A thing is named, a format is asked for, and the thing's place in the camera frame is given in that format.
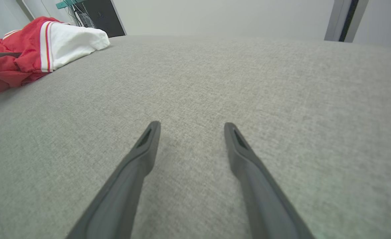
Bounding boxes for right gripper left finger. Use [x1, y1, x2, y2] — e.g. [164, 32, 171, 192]
[65, 121, 161, 239]

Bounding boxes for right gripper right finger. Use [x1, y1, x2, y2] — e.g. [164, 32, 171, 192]
[224, 122, 316, 239]

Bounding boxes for red shirt with white sleeves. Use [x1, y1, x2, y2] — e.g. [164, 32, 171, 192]
[0, 17, 111, 97]

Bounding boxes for teal shelf edge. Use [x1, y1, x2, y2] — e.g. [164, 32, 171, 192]
[56, 0, 83, 9]

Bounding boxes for grey fabric sofa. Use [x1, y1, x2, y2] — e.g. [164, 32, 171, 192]
[0, 35, 391, 239]

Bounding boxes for black cabinet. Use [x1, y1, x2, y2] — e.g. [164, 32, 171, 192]
[74, 0, 127, 38]

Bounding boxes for tangled grey cables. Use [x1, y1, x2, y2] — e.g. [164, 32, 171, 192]
[67, 5, 98, 29]

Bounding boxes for grey partition post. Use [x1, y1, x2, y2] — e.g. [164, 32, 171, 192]
[324, 0, 370, 43]

